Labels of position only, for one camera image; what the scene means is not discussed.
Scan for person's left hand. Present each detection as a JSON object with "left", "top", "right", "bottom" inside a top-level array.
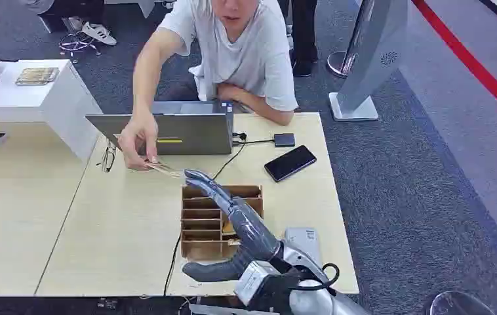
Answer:
[{"left": 217, "top": 82, "right": 249, "bottom": 104}]

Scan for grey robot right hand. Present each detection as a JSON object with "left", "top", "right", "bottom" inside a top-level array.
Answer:
[{"left": 182, "top": 169, "right": 283, "bottom": 284}]

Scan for person's right hand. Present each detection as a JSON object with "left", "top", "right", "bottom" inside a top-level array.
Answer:
[{"left": 118, "top": 110, "right": 160, "bottom": 172}]

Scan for printed playing card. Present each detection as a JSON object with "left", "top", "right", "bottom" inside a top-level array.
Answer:
[{"left": 144, "top": 161, "right": 184, "bottom": 179}]

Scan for eyeglasses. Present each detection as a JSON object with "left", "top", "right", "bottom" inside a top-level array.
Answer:
[{"left": 96, "top": 138, "right": 118, "bottom": 174}]

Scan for wooden card box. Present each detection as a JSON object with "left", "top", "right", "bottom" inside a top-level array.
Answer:
[{"left": 180, "top": 184, "right": 264, "bottom": 263}]

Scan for grey laptop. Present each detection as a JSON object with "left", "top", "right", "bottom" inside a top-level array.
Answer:
[{"left": 85, "top": 100, "right": 235, "bottom": 156}]

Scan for small black drive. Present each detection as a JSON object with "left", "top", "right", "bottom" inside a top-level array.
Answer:
[{"left": 273, "top": 133, "right": 296, "bottom": 148}]

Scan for black smartphone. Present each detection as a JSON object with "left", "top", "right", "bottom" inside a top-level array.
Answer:
[{"left": 264, "top": 145, "right": 317, "bottom": 183}]

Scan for person in dark trousers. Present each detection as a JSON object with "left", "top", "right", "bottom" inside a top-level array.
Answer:
[{"left": 288, "top": 0, "right": 320, "bottom": 78}]

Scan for white cabinet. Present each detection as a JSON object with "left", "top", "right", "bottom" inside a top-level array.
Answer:
[{"left": 0, "top": 59, "right": 104, "bottom": 163}]

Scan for chrome stool base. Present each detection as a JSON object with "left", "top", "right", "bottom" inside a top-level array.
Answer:
[{"left": 58, "top": 32, "right": 102, "bottom": 64}]

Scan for person with white shoes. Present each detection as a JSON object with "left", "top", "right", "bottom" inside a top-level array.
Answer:
[{"left": 35, "top": 0, "right": 118, "bottom": 47}]

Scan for stack of cards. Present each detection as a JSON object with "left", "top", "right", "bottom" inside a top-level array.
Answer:
[{"left": 15, "top": 67, "right": 60, "bottom": 87}]

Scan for white furniture corner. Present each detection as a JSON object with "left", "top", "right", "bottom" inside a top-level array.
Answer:
[{"left": 104, "top": 0, "right": 157, "bottom": 19}]

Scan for grey kiosk stand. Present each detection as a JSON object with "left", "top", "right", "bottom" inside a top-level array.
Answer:
[{"left": 328, "top": 0, "right": 410, "bottom": 123}]

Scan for small black box under desk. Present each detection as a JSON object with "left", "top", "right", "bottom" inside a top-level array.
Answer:
[{"left": 96, "top": 297, "right": 119, "bottom": 311}]

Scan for round metal base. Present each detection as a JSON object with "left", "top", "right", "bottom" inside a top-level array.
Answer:
[{"left": 428, "top": 290, "right": 497, "bottom": 315}]

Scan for black drive cable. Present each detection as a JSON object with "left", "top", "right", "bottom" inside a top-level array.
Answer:
[{"left": 233, "top": 138, "right": 275, "bottom": 146}]

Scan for long black power cable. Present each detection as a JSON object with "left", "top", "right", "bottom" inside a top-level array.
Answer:
[{"left": 163, "top": 131, "right": 249, "bottom": 297}]

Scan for chrome stanchion post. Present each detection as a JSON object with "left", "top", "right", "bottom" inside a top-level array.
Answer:
[{"left": 327, "top": 0, "right": 373, "bottom": 79}]

